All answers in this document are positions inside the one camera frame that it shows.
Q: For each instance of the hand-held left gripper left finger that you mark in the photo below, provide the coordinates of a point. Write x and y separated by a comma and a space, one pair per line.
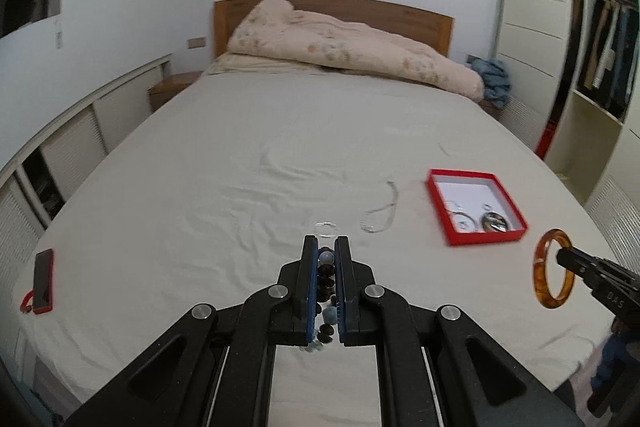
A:
312, 287

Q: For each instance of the beige pillow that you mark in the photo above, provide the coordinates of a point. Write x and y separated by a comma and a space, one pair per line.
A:
250, 64

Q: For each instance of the hanging clothes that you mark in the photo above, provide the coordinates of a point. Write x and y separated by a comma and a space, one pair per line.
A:
610, 52

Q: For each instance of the red upright object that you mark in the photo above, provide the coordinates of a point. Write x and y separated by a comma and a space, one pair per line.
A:
547, 139

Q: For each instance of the red cardboard box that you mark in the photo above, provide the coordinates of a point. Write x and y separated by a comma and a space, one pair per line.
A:
487, 237

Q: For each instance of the clear glass bangle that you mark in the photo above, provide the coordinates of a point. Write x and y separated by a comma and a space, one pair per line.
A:
317, 227

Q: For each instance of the wooden nightstand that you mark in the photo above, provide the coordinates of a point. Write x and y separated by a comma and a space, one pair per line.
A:
490, 109
167, 89

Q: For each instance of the wooden headboard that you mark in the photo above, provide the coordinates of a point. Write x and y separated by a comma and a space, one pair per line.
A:
400, 19

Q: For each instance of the phone in red case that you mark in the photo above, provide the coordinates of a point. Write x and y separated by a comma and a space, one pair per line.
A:
44, 277

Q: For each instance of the low white slatted cabinet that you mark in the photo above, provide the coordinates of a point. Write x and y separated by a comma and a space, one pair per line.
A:
70, 147

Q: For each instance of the dark blue clothing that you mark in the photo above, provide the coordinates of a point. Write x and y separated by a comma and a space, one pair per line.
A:
610, 362

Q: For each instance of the white wardrobe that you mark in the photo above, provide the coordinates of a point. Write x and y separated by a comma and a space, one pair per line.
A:
530, 7

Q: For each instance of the thin silver bangle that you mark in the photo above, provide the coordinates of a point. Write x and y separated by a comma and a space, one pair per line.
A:
457, 213

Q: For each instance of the wall switch plate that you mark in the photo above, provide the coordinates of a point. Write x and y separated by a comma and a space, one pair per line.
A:
196, 42

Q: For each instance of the amber bangle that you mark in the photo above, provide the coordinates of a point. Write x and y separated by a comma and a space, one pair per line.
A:
539, 267

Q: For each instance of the open closet shelving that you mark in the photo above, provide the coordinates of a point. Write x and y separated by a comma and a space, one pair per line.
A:
600, 137

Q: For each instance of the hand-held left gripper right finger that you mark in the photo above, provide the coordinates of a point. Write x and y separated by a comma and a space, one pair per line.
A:
342, 287

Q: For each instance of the bed with beige sheet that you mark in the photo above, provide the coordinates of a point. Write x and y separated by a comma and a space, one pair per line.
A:
250, 207

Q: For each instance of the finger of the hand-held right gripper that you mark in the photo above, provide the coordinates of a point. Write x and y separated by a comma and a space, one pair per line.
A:
580, 264

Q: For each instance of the blue crumpled cloth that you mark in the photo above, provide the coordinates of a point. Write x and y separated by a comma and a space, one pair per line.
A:
492, 82

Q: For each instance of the floral beige quilt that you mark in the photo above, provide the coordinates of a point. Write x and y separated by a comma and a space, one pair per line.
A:
350, 47

